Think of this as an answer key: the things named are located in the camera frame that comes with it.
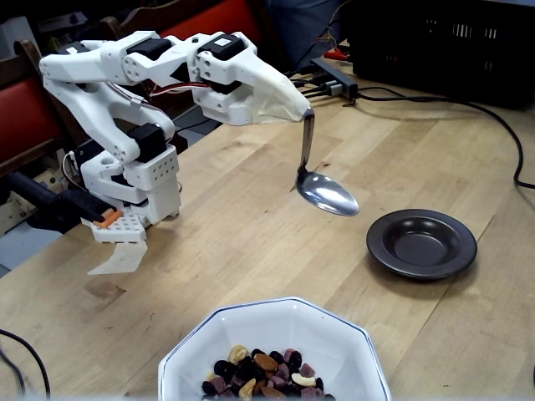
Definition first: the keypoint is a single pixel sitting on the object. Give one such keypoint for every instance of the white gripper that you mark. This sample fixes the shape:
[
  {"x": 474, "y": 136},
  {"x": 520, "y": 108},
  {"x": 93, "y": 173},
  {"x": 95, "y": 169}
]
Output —
[{"x": 267, "y": 89}]

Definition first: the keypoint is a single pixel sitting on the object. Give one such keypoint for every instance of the white octagonal bowl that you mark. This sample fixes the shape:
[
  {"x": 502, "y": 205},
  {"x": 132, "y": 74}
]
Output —
[{"x": 267, "y": 330}]

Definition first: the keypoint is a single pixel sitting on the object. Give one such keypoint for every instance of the white box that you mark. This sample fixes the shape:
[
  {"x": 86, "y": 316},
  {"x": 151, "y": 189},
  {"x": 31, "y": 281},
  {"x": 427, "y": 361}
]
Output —
[{"x": 14, "y": 39}]

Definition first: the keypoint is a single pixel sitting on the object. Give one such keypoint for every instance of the black crate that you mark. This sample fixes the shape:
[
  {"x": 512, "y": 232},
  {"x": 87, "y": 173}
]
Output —
[{"x": 439, "y": 54}]

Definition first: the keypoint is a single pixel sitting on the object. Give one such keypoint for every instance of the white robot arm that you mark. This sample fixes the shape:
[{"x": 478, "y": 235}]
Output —
[{"x": 96, "y": 108}]

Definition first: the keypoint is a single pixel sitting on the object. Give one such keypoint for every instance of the printed cardboard box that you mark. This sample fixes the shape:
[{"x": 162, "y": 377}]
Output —
[{"x": 12, "y": 217}]

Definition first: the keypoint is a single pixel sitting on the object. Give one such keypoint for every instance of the wooden chair red cushion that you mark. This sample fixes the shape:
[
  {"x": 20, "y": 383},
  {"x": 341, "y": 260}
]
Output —
[
  {"x": 21, "y": 113},
  {"x": 234, "y": 16}
]

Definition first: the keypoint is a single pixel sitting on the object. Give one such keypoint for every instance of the black clamp orange tip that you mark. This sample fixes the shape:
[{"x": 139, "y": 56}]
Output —
[{"x": 54, "y": 204}]

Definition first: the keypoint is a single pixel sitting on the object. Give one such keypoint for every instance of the bent metal spoon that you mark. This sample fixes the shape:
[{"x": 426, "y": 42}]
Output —
[{"x": 330, "y": 198}]

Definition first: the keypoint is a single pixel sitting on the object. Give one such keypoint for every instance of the red alligator clip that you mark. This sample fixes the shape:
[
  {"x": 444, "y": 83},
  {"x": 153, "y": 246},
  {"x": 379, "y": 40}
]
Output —
[{"x": 336, "y": 53}]

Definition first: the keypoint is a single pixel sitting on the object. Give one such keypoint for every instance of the beige tape flap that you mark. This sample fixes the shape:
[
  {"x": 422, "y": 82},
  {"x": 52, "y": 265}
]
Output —
[{"x": 121, "y": 259}]

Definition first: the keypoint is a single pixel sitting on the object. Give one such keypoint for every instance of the grey usb hub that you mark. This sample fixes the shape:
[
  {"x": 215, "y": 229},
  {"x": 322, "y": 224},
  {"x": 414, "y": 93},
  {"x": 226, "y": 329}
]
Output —
[{"x": 332, "y": 75}]

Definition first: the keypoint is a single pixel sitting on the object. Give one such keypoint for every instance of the brown plate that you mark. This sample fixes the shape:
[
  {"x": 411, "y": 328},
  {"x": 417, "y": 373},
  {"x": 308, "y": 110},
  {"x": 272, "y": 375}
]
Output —
[{"x": 422, "y": 246}]

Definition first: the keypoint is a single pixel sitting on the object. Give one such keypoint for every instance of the small usb dongle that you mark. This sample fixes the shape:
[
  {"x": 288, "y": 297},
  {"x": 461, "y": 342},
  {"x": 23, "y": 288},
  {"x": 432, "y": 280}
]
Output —
[{"x": 301, "y": 84}]

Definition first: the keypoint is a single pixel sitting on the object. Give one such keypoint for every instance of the nut and fruit mix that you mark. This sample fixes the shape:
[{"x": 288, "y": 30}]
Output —
[{"x": 251, "y": 369}]

